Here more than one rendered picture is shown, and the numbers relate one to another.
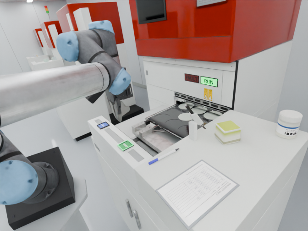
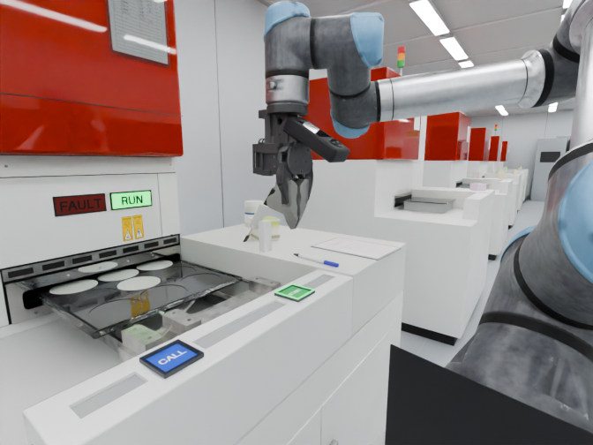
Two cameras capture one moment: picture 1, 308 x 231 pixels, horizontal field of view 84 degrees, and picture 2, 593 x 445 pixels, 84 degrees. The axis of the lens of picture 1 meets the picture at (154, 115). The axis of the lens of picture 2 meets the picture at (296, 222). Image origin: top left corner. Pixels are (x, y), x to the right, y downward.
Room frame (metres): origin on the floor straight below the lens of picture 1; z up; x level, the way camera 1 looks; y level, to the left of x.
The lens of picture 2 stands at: (0.83, 0.70, 1.21)
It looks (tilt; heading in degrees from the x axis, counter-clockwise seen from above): 10 degrees down; 250
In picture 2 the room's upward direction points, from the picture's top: straight up
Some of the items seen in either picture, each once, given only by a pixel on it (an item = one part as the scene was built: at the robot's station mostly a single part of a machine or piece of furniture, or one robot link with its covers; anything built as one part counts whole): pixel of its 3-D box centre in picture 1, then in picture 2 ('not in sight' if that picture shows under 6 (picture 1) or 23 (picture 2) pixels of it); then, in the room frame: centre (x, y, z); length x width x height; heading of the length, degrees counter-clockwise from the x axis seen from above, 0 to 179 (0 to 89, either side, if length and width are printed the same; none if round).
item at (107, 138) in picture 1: (116, 146); (249, 359); (0.73, 0.21, 0.89); 0.55 x 0.09 x 0.14; 34
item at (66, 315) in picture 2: (167, 109); (57, 309); (1.08, -0.10, 0.90); 0.37 x 0.01 x 0.01; 124
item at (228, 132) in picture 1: (227, 132); (265, 229); (0.57, -0.29, 1.00); 0.07 x 0.07 x 0.07; 7
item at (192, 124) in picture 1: (195, 124); (260, 226); (0.62, -0.17, 1.03); 0.06 x 0.04 x 0.13; 124
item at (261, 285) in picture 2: not in sight; (264, 285); (0.63, -0.08, 0.89); 0.08 x 0.03 x 0.03; 124
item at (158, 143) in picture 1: (155, 140); (213, 321); (0.77, 0.01, 0.87); 0.36 x 0.08 x 0.03; 34
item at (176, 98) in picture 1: (197, 109); (110, 276); (1.01, -0.29, 0.89); 0.44 x 0.02 x 0.10; 34
